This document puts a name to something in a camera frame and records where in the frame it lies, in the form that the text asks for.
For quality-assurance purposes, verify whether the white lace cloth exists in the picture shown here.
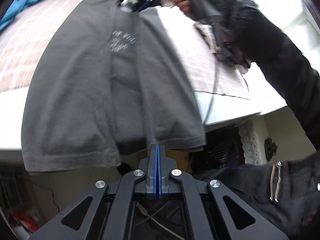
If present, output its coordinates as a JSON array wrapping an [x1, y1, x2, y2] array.
[[237, 120, 259, 165]]

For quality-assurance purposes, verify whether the person's right forearm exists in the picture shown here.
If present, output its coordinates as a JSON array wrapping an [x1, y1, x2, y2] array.
[[234, 5, 320, 153]]

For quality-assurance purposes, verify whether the grey daisy print t-shirt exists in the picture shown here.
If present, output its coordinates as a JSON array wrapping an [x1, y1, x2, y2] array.
[[21, 0, 207, 173]]

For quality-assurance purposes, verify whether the pink plaid blanket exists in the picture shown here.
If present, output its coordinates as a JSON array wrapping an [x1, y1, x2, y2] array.
[[0, 0, 252, 100]]

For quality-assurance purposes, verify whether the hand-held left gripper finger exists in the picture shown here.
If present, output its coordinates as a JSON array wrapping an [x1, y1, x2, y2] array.
[[29, 144, 158, 240], [158, 144, 288, 240]]

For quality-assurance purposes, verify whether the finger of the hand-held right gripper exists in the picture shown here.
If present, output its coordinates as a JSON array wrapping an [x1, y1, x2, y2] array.
[[120, 0, 163, 13]]

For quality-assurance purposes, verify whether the person's black jacket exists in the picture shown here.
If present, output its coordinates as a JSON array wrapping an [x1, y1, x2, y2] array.
[[192, 160, 320, 240]]

